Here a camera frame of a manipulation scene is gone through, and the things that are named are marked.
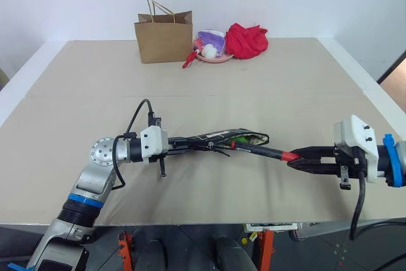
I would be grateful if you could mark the small yellow object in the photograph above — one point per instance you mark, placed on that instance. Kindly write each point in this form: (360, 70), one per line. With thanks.
(245, 240)

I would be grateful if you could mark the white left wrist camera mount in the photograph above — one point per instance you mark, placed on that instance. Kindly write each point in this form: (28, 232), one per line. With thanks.
(153, 144)

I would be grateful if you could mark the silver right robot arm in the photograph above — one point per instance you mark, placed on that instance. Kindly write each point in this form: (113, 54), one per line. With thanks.
(391, 163)

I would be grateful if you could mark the black grid zipper pouch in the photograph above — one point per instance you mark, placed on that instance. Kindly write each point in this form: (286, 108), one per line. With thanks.
(222, 134)

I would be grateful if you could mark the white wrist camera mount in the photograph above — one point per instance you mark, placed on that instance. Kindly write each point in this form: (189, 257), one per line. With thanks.
(153, 144)
(358, 137)

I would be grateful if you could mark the red cloth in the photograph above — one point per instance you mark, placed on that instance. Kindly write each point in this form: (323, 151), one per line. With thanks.
(245, 41)

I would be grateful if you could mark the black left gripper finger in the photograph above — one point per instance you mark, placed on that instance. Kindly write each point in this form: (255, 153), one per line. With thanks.
(184, 140)
(187, 150)

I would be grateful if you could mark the pink plate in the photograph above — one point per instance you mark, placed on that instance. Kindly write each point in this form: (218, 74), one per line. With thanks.
(219, 59)

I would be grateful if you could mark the orange metal stand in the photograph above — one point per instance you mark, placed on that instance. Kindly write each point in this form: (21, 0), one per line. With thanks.
(265, 248)
(125, 250)

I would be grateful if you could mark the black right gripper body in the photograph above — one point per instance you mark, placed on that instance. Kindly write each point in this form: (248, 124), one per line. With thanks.
(352, 160)

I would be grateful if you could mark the grey table frame beam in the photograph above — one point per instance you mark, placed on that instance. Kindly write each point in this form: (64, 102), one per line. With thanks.
(323, 229)

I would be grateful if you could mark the white frame under table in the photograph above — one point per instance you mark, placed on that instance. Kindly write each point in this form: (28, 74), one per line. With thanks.
(269, 226)

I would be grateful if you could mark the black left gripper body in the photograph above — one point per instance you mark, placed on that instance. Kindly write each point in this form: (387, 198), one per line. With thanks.
(172, 148)

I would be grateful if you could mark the black marker with red cap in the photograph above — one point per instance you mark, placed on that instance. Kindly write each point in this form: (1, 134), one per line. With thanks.
(263, 151)

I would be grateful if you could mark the brown door with dark frame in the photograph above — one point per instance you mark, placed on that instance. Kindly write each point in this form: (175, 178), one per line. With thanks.
(396, 83)

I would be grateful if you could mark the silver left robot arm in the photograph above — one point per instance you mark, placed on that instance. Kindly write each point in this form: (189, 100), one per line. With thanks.
(95, 182)

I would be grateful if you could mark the red plastic clip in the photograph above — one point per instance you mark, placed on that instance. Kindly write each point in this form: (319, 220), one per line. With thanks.
(189, 60)

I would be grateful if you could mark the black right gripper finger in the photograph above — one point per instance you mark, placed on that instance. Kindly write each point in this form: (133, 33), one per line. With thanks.
(314, 167)
(317, 152)

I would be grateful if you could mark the green highlighter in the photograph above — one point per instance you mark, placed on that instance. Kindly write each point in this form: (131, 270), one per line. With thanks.
(241, 140)

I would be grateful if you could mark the brown paper bag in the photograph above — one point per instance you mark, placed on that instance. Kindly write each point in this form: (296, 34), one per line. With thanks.
(161, 42)

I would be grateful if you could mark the white fluffy ball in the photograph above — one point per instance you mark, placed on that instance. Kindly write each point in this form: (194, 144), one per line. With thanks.
(209, 51)

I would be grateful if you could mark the dark rounded shape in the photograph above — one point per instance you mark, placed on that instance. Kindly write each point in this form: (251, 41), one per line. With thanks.
(233, 255)

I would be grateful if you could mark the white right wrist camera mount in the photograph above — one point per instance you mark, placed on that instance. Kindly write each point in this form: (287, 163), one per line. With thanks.
(358, 137)

